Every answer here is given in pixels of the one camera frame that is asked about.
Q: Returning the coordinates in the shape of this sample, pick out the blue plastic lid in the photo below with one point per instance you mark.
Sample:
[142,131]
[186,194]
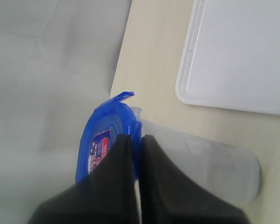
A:
[110,119]

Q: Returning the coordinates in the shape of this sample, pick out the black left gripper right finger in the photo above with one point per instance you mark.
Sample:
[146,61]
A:
[168,196]

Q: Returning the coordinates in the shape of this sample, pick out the tall clear plastic container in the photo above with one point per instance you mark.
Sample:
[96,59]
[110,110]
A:
[229,172]

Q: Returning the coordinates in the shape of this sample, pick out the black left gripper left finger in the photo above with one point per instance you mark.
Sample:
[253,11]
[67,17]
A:
[105,196]

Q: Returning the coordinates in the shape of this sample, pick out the white rectangular plastic tray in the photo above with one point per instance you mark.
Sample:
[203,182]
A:
[231,56]

